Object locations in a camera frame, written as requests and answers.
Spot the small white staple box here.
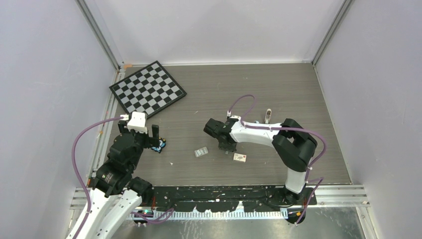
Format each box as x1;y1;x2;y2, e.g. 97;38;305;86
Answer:
233;153;247;163

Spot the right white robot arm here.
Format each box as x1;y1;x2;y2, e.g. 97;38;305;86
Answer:
204;116;317;205

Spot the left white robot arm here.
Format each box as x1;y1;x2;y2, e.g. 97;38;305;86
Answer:
68;118;166;239

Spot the blue owl eraser toy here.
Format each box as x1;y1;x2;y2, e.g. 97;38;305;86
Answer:
151;139;167;153

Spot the black white chessboard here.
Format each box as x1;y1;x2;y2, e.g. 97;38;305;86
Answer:
109;61;187;118

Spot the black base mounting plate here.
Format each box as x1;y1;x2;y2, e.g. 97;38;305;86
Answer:
140;185;317;213

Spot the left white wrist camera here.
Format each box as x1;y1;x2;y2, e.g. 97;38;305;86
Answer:
120;112;148;134

